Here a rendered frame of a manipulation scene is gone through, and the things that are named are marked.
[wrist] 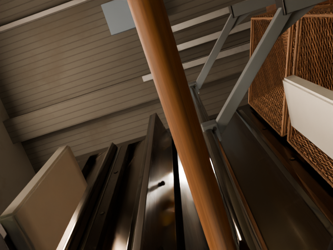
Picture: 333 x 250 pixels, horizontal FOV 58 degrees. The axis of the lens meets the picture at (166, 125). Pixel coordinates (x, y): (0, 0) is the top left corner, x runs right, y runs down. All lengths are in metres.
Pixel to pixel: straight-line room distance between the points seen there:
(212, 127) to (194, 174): 0.38
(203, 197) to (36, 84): 3.74
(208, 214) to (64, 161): 0.19
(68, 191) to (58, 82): 3.72
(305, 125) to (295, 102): 0.01
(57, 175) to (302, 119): 0.13
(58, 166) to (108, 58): 3.53
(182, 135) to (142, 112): 3.43
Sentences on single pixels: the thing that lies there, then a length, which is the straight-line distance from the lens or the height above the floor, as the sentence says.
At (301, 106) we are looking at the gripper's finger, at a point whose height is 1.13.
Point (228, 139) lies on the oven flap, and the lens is 1.56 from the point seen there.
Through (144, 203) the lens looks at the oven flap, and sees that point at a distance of 0.94.
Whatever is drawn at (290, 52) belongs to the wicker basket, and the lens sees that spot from 1.29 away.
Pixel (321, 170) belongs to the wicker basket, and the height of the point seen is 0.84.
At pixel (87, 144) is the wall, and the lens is 3.96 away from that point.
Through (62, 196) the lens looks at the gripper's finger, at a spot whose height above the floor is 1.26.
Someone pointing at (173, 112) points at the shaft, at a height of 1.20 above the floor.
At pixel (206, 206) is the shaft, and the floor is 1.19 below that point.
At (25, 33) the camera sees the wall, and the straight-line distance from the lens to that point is 4.00.
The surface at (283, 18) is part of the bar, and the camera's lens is 0.68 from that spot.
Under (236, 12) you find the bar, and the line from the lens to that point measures 1.13.
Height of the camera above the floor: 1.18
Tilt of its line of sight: 6 degrees up
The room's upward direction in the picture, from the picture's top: 107 degrees counter-clockwise
